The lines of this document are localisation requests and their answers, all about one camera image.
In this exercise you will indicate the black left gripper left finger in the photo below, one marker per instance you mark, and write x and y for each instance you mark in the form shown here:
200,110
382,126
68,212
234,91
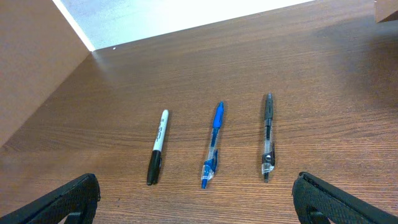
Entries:
74,202

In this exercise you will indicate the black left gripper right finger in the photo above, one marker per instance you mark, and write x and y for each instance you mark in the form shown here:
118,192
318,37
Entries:
317,201

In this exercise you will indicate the black retractable pen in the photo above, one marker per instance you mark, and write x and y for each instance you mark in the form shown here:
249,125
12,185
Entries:
268,157

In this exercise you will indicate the black and white marker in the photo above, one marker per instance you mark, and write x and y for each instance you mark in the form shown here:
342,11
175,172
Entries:
156,160

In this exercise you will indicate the blue retractable pen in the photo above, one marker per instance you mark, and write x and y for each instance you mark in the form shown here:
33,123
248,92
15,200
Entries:
210,164

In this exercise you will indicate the brown cardboard box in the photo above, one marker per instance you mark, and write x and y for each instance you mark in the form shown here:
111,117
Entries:
385,10

